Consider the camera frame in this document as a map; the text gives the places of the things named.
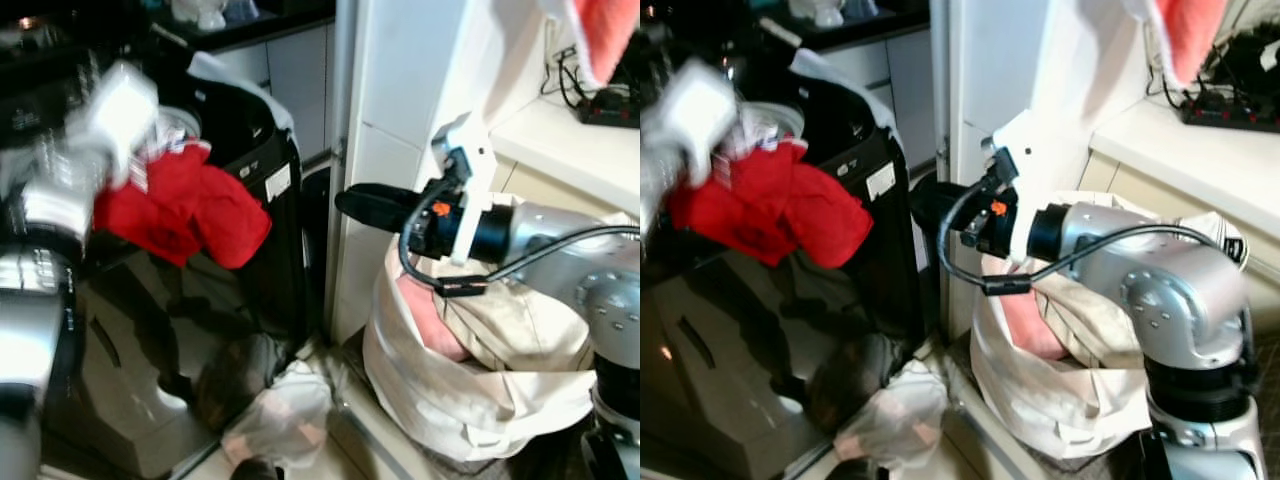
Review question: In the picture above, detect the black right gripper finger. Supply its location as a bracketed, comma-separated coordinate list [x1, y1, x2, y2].
[334, 183, 429, 234]
[910, 178, 977, 234]

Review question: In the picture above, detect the red garment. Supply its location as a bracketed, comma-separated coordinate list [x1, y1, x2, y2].
[666, 140, 875, 269]
[93, 140, 273, 270]

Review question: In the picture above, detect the black washing machine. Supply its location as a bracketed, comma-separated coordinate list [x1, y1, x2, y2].
[0, 50, 313, 480]
[640, 50, 927, 480]

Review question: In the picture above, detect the pink garment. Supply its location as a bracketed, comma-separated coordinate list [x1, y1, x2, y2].
[396, 272, 473, 364]
[998, 268, 1069, 363]

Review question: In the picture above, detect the white kitchen cabinet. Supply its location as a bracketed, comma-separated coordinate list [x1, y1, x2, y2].
[820, 25, 939, 171]
[205, 18, 337, 166]

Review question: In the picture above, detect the white cloth on washer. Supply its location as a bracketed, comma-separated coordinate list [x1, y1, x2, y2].
[790, 47, 903, 137]
[184, 50, 298, 137]

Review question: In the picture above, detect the white counter shelf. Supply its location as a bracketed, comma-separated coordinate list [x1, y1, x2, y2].
[1088, 95, 1280, 243]
[489, 94, 641, 218]

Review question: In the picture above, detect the beige cloth laundry bag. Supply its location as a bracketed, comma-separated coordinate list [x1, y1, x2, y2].
[968, 190, 1251, 463]
[361, 193, 603, 464]

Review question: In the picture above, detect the clear plastic bag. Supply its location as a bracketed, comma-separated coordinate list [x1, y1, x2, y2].
[221, 359, 334, 470]
[833, 359, 950, 468]

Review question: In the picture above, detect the black power strip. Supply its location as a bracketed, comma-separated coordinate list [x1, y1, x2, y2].
[574, 84, 641, 130]
[1178, 84, 1280, 134]

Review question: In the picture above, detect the hanging red and white cloth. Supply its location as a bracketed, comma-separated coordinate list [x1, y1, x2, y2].
[540, 0, 641, 89]
[1125, 0, 1233, 89]

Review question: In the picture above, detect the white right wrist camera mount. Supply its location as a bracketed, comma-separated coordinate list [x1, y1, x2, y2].
[431, 112, 499, 267]
[984, 108, 1053, 267]

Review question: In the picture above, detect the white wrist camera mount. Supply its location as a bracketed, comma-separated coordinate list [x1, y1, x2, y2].
[645, 58, 743, 189]
[984, 108, 1053, 267]
[431, 112, 499, 267]
[88, 62, 163, 189]

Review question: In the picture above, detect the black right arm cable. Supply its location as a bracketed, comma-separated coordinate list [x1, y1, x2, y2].
[936, 170, 1219, 298]
[397, 178, 641, 299]

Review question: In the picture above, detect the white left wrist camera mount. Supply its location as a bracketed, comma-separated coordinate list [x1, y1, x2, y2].
[88, 62, 163, 189]
[645, 58, 743, 189]

